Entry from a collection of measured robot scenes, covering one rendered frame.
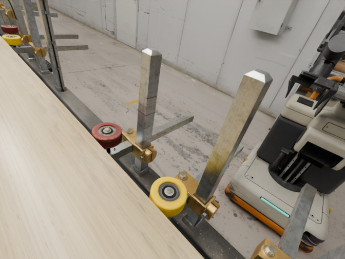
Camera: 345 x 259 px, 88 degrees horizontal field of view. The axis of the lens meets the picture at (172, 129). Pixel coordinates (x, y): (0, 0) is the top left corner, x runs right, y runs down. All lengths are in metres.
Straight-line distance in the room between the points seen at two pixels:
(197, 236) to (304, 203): 0.32
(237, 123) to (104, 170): 0.30
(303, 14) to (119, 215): 2.91
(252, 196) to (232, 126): 1.14
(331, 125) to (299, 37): 1.95
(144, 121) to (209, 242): 0.39
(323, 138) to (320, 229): 0.59
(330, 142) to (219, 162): 0.85
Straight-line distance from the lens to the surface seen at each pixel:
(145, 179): 0.67
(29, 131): 0.59
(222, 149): 0.37
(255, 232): 1.59
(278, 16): 2.83
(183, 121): 0.77
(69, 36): 1.76
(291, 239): 0.57
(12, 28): 1.64
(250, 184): 1.43
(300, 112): 1.44
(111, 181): 0.42
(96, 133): 0.53
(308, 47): 2.97
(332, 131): 1.20
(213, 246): 0.61
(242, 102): 0.32
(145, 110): 0.50
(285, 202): 1.48
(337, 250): 0.45
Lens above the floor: 1.24
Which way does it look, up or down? 36 degrees down
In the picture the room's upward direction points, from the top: 12 degrees clockwise
